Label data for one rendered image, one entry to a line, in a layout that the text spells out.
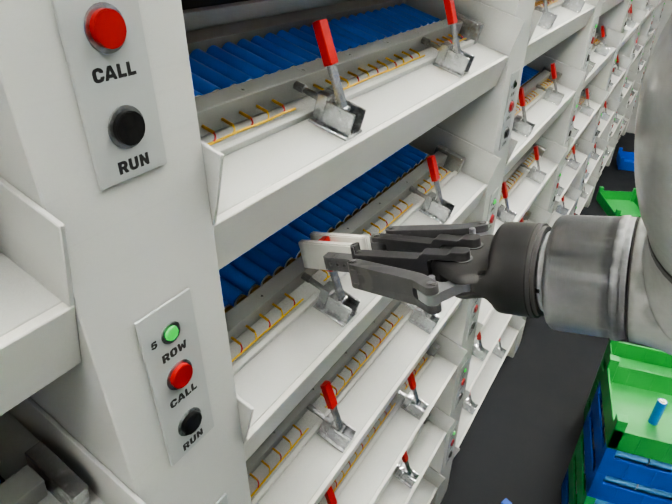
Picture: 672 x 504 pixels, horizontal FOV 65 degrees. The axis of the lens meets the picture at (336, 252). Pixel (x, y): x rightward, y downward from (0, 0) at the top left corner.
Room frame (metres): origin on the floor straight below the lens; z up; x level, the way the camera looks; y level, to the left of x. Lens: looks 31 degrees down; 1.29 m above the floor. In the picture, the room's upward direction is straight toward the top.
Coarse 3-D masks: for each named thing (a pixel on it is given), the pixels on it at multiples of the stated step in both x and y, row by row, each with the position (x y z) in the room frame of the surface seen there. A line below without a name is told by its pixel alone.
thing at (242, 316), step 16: (416, 176) 0.72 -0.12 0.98; (384, 192) 0.66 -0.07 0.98; (400, 192) 0.67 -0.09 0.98; (368, 208) 0.61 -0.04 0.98; (384, 208) 0.63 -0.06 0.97; (352, 224) 0.57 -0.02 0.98; (368, 224) 0.59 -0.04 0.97; (288, 272) 0.46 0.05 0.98; (272, 288) 0.43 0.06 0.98; (288, 288) 0.45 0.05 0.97; (240, 304) 0.40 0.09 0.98; (256, 304) 0.41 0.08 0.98; (272, 304) 0.43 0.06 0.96; (240, 320) 0.38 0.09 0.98; (256, 320) 0.41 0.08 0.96; (256, 336) 0.38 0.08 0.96; (240, 352) 0.36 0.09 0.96
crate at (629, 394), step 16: (608, 368) 0.86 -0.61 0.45; (624, 368) 0.86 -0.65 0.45; (608, 384) 0.81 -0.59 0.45; (624, 384) 0.86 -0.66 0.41; (640, 384) 0.85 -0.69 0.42; (656, 384) 0.84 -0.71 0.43; (608, 400) 0.78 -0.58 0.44; (624, 400) 0.81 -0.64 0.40; (640, 400) 0.81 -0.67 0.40; (656, 400) 0.81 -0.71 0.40; (608, 416) 0.75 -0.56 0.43; (624, 416) 0.70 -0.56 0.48; (640, 416) 0.77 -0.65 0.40; (608, 432) 0.71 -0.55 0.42; (624, 432) 0.69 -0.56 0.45; (640, 432) 0.73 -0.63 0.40; (656, 432) 0.73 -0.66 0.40; (624, 448) 0.68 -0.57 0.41; (640, 448) 0.67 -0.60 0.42; (656, 448) 0.67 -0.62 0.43
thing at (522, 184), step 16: (544, 144) 1.41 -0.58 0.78; (528, 160) 1.36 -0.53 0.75; (544, 160) 1.38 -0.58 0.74; (560, 160) 1.38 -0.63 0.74; (512, 176) 1.22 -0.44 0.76; (528, 176) 1.26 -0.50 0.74; (544, 176) 1.24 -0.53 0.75; (512, 192) 1.16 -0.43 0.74; (528, 192) 1.18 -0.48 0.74; (512, 208) 1.09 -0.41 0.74; (528, 208) 1.18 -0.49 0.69; (496, 224) 1.01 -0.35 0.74
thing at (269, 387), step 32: (448, 160) 0.81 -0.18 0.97; (480, 160) 0.80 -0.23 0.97; (448, 192) 0.74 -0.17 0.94; (480, 192) 0.76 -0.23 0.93; (384, 224) 0.62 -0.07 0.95; (416, 224) 0.64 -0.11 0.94; (352, 288) 0.49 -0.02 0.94; (320, 320) 0.43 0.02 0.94; (352, 320) 0.44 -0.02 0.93; (288, 352) 0.38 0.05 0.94; (320, 352) 0.39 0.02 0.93; (256, 384) 0.34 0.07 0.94; (288, 384) 0.34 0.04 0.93; (256, 416) 0.31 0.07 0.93; (256, 448) 0.31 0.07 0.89
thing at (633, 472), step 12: (600, 384) 0.87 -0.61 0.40; (600, 396) 0.86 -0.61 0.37; (600, 408) 0.82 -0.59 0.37; (600, 420) 0.78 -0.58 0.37; (600, 432) 0.75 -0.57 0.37; (600, 444) 0.73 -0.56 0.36; (600, 456) 0.70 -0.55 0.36; (612, 456) 0.69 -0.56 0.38; (600, 468) 0.69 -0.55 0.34; (612, 468) 0.68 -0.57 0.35; (624, 468) 0.68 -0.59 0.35; (636, 468) 0.67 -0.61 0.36; (648, 468) 0.66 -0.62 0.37; (636, 480) 0.67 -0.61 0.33; (648, 480) 0.66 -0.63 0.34; (660, 480) 0.65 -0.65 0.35
